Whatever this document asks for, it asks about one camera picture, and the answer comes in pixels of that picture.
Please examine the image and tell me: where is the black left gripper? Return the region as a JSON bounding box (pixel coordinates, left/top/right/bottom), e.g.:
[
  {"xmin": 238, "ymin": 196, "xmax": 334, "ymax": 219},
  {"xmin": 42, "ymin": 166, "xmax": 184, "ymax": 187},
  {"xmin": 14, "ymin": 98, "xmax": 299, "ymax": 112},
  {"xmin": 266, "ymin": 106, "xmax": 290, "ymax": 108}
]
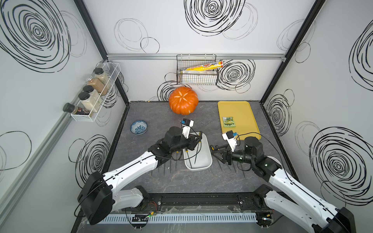
[{"xmin": 169, "ymin": 133, "xmax": 202, "ymax": 154}]

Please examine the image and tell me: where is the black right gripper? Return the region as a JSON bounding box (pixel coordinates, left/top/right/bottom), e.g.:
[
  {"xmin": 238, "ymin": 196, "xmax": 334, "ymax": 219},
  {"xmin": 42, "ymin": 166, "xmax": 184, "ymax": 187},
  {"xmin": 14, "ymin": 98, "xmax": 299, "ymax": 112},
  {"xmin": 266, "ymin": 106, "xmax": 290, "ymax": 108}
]
[{"xmin": 211, "ymin": 143, "xmax": 254, "ymax": 165}]

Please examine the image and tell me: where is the white storage box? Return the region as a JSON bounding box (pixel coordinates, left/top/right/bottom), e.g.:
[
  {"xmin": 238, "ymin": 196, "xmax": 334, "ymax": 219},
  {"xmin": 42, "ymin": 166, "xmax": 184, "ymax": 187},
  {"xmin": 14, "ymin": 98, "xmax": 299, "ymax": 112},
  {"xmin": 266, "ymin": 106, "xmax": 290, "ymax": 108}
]
[{"xmin": 183, "ymin": 133, "xmax": 213, "ymax": 171}]

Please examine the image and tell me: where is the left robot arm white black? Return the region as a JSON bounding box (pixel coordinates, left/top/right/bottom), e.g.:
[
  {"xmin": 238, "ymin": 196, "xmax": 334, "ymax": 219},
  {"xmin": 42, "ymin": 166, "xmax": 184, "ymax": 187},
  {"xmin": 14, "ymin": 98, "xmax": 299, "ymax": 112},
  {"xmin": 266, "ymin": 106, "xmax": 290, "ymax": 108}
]
[{"xmin": 77, "ymin": 126, "xmax": 206, "ymax": 225}]

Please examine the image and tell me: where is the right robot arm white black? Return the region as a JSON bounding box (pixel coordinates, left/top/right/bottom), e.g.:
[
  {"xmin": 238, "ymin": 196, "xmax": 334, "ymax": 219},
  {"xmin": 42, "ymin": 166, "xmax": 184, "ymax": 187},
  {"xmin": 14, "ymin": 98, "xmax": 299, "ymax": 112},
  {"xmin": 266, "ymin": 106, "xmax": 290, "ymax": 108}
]
[{"xmin": 210, "ymin": 132, "xmax": 356, "ymax": 233}]

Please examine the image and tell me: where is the green snack packet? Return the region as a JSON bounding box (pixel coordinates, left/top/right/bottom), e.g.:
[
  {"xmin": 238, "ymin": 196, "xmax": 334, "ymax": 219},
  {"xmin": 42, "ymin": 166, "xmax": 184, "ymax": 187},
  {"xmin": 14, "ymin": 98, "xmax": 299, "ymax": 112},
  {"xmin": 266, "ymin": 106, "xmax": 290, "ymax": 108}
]
[{"xmin": 222, "ymin": 117, "xmax": 236, "ymax": 128}]

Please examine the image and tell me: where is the yellow plastic tray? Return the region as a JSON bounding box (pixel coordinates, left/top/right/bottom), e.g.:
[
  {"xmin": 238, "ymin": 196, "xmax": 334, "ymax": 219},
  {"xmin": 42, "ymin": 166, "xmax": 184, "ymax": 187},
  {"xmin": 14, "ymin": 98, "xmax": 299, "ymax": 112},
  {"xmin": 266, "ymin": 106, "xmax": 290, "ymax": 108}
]
[{"xmin": 218, "ymin": 101, "xmax": 261, "ymax": 140}]

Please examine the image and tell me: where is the orange pumpkin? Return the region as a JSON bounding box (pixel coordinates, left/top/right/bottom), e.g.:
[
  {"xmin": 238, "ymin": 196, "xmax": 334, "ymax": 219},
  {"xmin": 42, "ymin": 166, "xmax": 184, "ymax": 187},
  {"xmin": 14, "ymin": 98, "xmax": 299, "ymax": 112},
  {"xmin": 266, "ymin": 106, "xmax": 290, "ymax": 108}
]
[{"xmin": 169, "ymin": 86, "xmax": 199, "ymax": 116}]

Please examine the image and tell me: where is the blue patterned ceramic bowl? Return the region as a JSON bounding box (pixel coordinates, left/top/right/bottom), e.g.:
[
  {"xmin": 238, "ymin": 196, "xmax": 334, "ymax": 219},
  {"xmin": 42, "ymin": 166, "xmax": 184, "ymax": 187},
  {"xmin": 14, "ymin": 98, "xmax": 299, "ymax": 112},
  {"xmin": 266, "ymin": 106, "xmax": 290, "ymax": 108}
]
[{"xmin": 130, "ymin": 120, "xmax": 148, "ymax": 135}]

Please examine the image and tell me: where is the yellow snack package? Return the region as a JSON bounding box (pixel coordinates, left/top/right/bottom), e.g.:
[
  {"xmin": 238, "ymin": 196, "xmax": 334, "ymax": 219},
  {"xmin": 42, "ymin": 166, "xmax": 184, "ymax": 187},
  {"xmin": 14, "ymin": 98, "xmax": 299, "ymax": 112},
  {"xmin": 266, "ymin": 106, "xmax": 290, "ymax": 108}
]
[{"xmin": 184, "ymin": 61, "xmax": 223, "ymax": 71}]

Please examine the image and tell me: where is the spice jar pale powder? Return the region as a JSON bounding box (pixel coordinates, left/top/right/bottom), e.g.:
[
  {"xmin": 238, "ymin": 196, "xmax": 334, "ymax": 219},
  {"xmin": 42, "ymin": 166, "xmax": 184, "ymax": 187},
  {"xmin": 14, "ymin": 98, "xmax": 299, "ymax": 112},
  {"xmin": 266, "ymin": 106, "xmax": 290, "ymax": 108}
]
[{"xmin": 78, "ymin": 91, "xmax": 99, "ymax": 113}]

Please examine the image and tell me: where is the spice jar brown powder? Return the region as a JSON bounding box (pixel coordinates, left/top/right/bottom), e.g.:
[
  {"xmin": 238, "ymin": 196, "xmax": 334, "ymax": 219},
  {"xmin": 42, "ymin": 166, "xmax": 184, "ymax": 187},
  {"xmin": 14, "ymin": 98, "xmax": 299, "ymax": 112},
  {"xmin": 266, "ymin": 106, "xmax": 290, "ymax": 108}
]
[{"xmin": 86, "ymin": 76, "xmax": 109, "ymax": 96}]

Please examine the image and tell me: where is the spice jar white powder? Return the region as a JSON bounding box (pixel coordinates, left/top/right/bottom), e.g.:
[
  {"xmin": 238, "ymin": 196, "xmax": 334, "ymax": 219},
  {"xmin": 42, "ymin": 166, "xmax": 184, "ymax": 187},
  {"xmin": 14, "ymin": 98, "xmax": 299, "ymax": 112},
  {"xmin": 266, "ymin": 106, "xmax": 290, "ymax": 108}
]
[{"xmin": 83, "ymin": 85, "xmax": 102, "ymax": 106}]

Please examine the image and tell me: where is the spice jar beige powder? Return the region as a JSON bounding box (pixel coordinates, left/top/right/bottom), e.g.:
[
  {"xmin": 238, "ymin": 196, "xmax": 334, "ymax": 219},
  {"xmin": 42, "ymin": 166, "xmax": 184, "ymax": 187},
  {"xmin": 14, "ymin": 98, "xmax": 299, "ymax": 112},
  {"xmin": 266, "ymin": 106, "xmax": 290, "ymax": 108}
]
[{"xmin": 93, "ymin": 68, "xmax": 110, "ymax": 87}]

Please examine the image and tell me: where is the small dark sauce bottle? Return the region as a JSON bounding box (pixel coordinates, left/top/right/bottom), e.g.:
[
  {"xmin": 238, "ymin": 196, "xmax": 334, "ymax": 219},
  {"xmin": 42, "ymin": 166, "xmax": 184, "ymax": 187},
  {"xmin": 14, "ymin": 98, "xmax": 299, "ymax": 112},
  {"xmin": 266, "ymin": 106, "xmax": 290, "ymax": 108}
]
[{"xmin": 63, "ymin": 103, "xmax": 90, "ymax": 115}]

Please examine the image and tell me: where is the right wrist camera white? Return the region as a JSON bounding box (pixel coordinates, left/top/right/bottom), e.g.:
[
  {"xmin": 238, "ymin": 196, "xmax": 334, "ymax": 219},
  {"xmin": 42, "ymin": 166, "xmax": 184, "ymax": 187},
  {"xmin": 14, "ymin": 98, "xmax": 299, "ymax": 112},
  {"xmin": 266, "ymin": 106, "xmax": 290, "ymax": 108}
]
[{"xmin": 222, "ymin": 130, "xmax": 238, "ymax": 152}]

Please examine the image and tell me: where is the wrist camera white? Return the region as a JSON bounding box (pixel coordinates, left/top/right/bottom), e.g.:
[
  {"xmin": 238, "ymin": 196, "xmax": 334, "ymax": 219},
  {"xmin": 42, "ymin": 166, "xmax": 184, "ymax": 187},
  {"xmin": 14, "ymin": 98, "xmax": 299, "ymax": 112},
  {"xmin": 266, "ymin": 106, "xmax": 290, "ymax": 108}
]
[
  {"xmin": 181, "ymin": 118, "xmax": 194, "ymax": 139},
  {"xmin": 222, "ymin": 130, "xmax": 238, "ymax": 152}
]

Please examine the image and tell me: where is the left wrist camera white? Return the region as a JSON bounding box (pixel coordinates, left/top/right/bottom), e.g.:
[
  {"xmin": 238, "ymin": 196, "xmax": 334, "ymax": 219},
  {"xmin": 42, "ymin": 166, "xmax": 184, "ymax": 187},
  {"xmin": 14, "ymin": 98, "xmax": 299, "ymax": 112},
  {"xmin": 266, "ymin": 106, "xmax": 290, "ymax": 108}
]
[{"xmin": 181, "ymin": 118, "xmax": 194, "ymax": 139}]

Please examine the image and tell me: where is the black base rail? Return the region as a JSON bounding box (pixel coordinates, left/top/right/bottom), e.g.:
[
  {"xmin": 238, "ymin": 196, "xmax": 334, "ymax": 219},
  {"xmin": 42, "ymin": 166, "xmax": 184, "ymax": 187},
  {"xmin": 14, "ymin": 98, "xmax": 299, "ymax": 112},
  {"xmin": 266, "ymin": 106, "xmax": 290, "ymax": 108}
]
[{"xmin": 84, "ymin": 192, "xmax": 280, "ymax": 212}]

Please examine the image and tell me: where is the black wire wall basket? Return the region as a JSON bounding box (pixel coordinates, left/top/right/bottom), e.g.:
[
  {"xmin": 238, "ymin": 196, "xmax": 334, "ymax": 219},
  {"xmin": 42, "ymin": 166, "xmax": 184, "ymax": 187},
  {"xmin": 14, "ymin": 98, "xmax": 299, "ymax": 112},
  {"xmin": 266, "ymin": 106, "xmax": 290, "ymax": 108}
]
[{"xmin": 176, "ymin": 54, "xmax": 218, "ymax": 85}]

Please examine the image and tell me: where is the clear acrylic wall shelf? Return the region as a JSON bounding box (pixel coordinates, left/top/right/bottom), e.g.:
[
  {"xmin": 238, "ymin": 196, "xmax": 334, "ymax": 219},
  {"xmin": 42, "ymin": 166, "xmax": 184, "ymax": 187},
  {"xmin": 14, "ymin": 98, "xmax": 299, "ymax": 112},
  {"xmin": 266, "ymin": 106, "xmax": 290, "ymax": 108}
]
[{"xmin": 71, "ymin": 62, "xmax": 121, "ymax": 123}]

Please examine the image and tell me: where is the white slotted cable duct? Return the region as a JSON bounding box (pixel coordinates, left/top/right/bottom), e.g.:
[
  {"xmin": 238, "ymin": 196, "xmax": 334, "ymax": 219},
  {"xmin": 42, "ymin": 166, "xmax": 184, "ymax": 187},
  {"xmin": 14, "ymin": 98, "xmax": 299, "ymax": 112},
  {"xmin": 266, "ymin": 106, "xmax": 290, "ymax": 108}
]
[{"xmin": 100, "ymin": 213, "xmax": 257, "ymax": 224}]

